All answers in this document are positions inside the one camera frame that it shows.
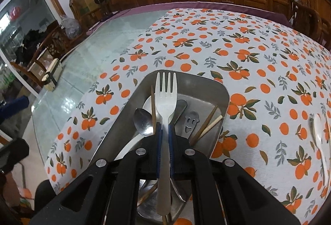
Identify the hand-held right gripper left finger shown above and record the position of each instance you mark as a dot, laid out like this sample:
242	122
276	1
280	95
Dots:
158	137

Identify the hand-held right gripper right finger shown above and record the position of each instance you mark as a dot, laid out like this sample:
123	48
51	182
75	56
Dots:
171	137

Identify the small metal smiley spoon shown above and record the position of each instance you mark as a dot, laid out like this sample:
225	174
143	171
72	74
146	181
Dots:
190	124

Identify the white plastic fork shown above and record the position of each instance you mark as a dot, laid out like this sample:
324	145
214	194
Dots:
165	100

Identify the stainless steel tray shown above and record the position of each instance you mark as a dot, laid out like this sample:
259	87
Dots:
204	90

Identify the white plastic spoon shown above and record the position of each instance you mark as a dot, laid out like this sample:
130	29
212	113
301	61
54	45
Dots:
318	131
148	103

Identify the light wooden chopstick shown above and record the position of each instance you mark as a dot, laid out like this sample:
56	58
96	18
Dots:
213	124

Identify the blue object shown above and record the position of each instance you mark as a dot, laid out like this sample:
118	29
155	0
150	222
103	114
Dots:
14	108

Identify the plain wooden chair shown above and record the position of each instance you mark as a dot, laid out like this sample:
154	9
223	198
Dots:
46	49

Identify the orange print tablecloth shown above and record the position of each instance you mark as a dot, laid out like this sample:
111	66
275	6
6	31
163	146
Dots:
258	59

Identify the clear plastic bag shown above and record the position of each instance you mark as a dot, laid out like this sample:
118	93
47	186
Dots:
70	27

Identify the red lantern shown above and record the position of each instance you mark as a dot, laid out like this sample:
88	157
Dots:
15	13

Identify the carved wooden armchair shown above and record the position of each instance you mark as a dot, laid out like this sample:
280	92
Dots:
307	20

